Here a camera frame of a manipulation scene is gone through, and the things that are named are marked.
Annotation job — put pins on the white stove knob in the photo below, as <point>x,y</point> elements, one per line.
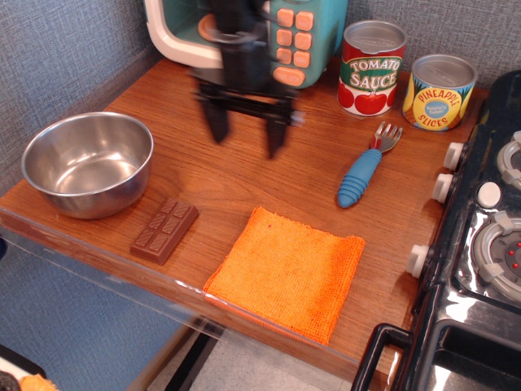
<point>441,188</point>
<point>416,261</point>
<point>453,155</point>

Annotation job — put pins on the white stove knob bottom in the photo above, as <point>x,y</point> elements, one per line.
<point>416,261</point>

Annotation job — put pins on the blue handled metal fork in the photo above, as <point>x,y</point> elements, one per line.
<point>357,179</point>

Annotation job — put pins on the pineapple slices can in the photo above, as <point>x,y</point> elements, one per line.
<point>439,90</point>

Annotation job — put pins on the orange object at corner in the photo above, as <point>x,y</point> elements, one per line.
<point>26,383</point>

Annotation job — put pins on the brown toy chocolate bar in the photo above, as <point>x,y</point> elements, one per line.
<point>164,231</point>

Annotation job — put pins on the teal toy microwave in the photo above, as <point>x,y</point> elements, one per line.
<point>294,40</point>

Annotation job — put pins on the black toy stove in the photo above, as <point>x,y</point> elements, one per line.
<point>465,333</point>

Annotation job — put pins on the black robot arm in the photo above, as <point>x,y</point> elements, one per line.
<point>241,18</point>

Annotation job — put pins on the orange cloth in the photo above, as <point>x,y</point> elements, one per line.
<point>282,273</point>

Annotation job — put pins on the white stove knob top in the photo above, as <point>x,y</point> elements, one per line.
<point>453,155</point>

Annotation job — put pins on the white stove knob middle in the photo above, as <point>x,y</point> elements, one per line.
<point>441,188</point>

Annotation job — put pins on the tomato sauce can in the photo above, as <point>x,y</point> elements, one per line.
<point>372,58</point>

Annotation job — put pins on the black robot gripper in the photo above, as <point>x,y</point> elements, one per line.
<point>244,84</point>

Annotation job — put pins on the stainless steel bowl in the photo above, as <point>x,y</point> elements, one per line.
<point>91,165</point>

